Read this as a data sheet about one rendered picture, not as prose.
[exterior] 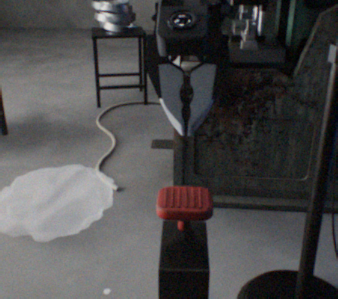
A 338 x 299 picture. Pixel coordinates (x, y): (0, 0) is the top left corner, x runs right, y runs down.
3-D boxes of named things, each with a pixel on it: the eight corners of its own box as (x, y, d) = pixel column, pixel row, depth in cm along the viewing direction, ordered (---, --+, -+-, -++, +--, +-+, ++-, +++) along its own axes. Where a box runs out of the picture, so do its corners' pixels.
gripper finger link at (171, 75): (185, 120, 52) (187, 50, 49) (185, 139, 47) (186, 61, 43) (162, 120, 53) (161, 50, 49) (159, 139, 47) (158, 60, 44)
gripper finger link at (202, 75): (210, 121, 52) (213, 50, 49) (213, 140, 47) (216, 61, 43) (186, 120, 52) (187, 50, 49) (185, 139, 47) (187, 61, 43)
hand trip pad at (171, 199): (155, 262, 51) (155, 210, 48) (158, 232, 56) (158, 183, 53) (212, 263, 50) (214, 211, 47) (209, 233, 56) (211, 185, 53)
